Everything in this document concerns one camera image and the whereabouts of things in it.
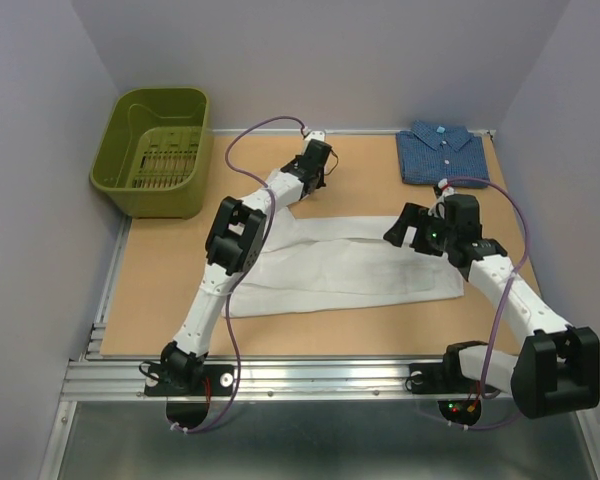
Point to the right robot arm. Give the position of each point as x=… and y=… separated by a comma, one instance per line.
x=558, y=367

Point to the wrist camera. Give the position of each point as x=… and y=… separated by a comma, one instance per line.
x=442, y=190
x=309, y=135

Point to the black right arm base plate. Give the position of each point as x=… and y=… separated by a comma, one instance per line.
x=429, y=378

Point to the aluminium mounting rail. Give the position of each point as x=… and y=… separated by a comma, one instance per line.
x=262, y=379

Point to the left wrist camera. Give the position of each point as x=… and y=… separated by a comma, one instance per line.
x=309, y=135

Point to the green plastic laundry basket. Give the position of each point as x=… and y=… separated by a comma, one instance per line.
x=154, y=157

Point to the folded blue checked shirt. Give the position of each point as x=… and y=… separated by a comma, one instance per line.
x=429, y=152

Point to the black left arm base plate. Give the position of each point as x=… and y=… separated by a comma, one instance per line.
x=213, y=380

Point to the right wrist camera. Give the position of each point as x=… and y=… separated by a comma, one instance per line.
x=442, y=190

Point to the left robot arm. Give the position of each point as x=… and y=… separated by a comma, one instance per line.
x=233, y=245

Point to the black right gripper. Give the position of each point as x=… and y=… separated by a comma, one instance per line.
x=416, y=216

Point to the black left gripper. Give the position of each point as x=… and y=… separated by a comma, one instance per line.
x=319, y=184

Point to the white long sleeve shirt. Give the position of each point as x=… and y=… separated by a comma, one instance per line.
x=321, y=264

